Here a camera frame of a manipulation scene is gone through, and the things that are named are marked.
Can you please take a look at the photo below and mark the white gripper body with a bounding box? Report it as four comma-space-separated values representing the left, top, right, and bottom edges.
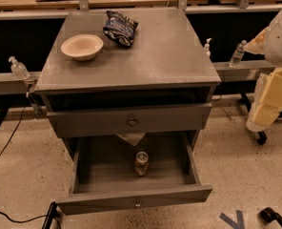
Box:
246, 73, 282, 132

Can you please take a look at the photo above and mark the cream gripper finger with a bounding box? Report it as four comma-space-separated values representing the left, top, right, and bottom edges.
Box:
252, 105, 279, 127
260, 68, 282, 109

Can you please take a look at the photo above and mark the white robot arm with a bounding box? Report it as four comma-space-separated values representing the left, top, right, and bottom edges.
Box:
245, 10, 282, 132

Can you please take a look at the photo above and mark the grey drawer cabinet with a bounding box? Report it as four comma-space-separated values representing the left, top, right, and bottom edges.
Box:
33, 7, 222, 216

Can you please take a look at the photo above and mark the grey open middle drawer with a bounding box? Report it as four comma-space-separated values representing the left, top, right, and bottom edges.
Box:
57, 132, 212, 215

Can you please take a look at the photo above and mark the grey top drawer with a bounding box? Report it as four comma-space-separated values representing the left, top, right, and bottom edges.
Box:
48, 103, 212, 137

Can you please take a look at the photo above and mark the black table leg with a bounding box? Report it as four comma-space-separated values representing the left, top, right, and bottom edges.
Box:
238, 92, 268, 146

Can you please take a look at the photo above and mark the clear water bottle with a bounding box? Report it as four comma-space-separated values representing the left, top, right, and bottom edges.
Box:
230, 40, 247, 68

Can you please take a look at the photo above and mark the small white pump bottle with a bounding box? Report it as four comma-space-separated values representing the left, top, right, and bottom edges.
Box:
204, 38, 212, 57

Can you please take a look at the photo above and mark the black caster wheel base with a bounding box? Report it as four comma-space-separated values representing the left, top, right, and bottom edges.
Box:
260, 207, 282, 227

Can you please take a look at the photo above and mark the white paper napkin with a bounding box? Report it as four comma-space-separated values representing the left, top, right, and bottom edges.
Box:
118, 133, 145, 147

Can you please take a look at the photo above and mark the blue chip bag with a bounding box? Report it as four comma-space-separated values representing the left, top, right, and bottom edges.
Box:
103, 10, 138, 48

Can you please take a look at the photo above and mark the white paper bowl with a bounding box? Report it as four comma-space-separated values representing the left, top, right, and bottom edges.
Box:
61, 34, 104, 61

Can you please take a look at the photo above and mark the clear sanitizer pump bottle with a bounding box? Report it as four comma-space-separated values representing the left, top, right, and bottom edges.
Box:
9, 56, 30, 80

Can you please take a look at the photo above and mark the black floor cable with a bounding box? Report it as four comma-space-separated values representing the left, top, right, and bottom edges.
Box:
0, 105, 63, 229

